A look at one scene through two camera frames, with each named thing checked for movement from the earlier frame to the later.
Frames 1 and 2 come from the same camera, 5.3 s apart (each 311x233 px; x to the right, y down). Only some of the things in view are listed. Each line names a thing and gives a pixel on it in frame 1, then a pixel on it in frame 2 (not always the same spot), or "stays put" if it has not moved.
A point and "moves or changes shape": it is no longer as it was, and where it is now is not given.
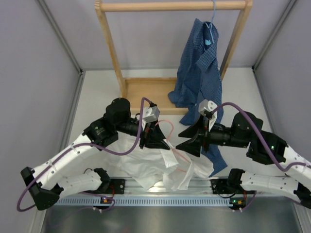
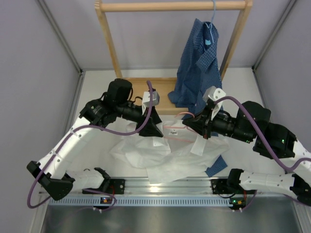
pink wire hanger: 171,148 → 179,127
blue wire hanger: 210,25 stays put
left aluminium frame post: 76,62 stays put
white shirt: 147,167 moves or changes shape
